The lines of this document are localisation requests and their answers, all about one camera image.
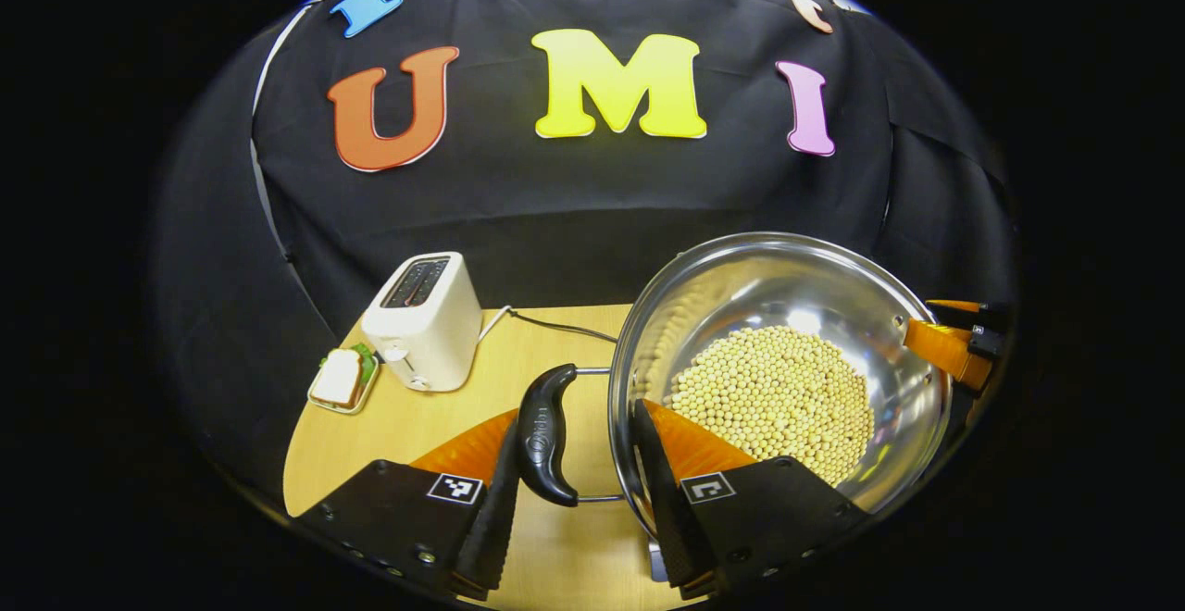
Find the small sandwich plate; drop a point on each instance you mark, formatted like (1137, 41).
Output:
(319, 405)

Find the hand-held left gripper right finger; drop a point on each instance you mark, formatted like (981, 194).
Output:
(671, 518)

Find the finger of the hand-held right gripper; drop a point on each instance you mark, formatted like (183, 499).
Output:
(944, 347)
(981, 315)

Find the black backdrop cloth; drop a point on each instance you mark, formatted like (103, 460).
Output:
(555, 213)

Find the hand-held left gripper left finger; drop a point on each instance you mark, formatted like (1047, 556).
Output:
(491, 537)

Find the white toaster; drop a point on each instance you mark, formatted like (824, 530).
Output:
(430, 333)

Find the sandwich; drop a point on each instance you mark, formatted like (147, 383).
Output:
(341, 378)

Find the soybeans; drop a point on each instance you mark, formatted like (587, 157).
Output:
(778, 389)

